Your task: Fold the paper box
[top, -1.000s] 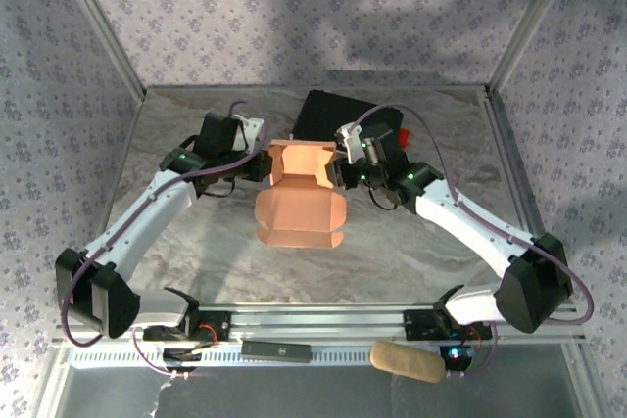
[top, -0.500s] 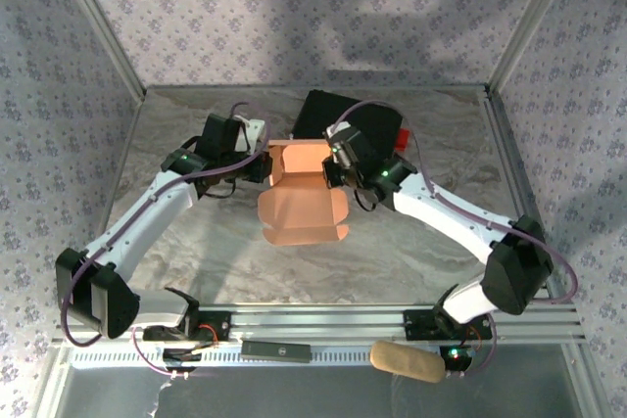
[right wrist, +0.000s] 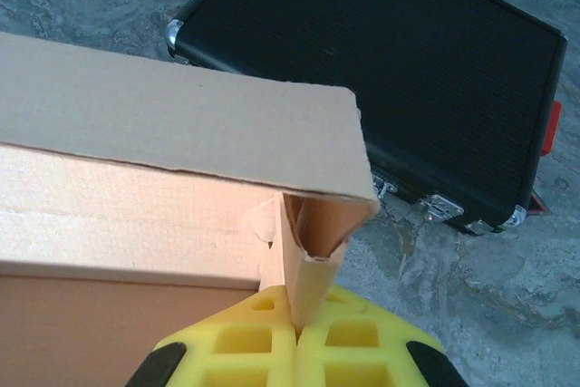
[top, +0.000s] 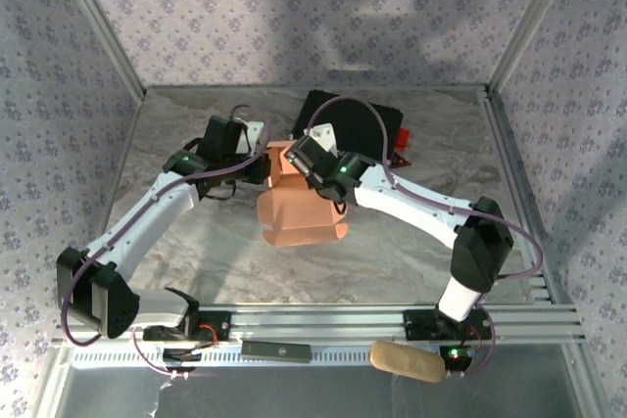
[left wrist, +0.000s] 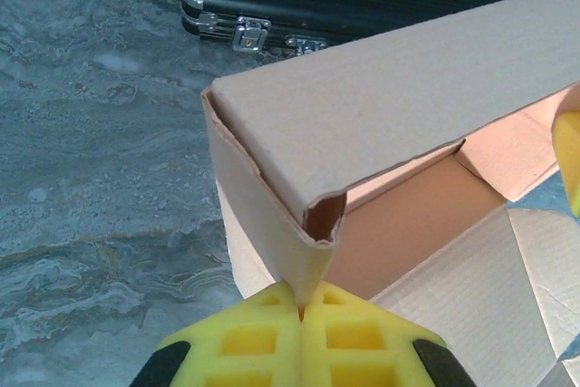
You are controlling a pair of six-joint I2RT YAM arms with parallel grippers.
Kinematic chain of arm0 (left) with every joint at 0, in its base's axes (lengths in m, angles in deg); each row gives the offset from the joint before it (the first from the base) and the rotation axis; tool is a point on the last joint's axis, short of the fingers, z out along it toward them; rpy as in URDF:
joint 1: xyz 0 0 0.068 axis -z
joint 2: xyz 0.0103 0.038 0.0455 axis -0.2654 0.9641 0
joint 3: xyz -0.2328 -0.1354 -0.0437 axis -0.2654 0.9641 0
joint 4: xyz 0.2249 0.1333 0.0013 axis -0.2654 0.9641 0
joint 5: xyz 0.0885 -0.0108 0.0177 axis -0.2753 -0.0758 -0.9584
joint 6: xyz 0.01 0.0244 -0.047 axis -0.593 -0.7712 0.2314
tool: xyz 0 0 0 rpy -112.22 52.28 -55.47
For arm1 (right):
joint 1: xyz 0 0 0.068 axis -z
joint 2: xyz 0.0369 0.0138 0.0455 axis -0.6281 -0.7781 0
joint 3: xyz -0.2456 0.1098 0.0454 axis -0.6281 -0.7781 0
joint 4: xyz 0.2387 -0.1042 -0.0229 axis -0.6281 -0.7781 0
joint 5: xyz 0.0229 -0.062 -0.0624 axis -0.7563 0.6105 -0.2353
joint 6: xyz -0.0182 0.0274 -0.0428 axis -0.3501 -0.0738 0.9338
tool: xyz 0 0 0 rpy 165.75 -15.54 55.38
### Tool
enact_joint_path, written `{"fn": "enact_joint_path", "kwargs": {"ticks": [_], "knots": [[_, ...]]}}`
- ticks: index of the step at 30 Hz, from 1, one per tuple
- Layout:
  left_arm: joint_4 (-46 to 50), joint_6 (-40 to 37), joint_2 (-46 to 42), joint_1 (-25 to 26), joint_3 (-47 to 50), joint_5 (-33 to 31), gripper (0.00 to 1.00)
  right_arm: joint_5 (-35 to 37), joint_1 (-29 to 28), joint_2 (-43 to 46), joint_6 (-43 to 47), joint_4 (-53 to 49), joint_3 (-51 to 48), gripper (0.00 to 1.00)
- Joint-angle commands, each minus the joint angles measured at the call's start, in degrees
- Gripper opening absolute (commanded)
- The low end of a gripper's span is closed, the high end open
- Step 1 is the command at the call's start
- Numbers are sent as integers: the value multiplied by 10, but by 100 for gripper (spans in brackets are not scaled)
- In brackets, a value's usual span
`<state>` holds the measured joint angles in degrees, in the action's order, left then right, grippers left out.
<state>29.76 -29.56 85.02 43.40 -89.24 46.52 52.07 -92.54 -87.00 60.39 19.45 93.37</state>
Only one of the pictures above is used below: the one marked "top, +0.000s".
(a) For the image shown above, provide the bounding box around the orange paper box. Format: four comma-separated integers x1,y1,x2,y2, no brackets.
255,139,351,248

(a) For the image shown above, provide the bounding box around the black hard case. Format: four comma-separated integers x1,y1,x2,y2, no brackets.
288,88,406,172

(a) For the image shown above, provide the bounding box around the flat black rectangular device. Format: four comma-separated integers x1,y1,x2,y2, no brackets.
240,339,313,364

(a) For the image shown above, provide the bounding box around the tan foam roll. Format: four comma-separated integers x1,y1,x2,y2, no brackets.
369,340,447,384

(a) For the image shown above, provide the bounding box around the right circuit board green light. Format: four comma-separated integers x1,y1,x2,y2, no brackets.
439,345,474,373

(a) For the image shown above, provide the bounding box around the grey metal sheet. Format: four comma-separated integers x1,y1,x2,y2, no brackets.
36,347,606,418

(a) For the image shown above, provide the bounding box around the black left connector board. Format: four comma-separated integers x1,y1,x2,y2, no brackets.
163,347,202,373

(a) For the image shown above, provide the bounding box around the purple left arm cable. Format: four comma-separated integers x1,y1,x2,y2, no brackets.
61,103,273,378

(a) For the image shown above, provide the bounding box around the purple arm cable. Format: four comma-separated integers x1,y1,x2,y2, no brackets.
306,97,545,380
61,103,273,378

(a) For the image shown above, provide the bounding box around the aluminium side rail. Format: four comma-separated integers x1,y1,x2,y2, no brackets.
66,87,148,309
482,87,574,306

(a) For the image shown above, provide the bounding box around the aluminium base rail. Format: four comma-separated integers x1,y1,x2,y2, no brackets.
51,304,587,347

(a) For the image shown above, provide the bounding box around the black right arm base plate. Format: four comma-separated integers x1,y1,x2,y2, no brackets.
402,308,494,342

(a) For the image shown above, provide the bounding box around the white slotted cable duct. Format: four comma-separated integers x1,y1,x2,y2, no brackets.
71,343,445,368

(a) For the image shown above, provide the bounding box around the aluminium corner post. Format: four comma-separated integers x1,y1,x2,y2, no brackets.
48,0,148,99
486,0,588,96

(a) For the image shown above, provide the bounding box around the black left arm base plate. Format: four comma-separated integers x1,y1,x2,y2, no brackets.
141,309,232,344

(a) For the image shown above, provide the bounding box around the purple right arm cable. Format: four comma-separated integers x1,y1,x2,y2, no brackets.
306,97,545,380

